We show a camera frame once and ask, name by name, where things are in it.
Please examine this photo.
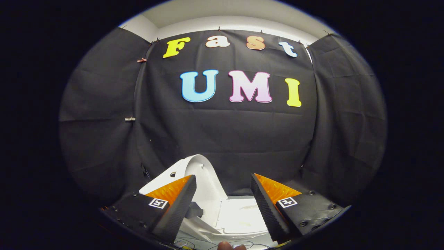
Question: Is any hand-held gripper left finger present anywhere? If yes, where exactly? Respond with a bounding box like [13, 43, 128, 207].
[100, 175, 197, 244]

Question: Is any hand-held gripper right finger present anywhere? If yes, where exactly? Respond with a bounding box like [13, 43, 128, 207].
[250, 173, 349, 244]

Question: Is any white toilet lid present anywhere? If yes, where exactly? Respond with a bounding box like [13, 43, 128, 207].
[175, 154, 229, 223]

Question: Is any white toilet seat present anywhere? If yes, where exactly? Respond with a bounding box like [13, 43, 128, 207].
[208, 195, 273, 241]

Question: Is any white toilet tank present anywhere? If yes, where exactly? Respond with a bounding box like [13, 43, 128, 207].
[139, 159, 190, 195]

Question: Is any black backdrop cloth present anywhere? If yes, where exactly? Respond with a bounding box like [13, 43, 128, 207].
[59, 27, 387, 209]

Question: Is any tangle of black cables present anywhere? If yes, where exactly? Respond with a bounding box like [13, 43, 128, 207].
[173, 237, 278, 250]

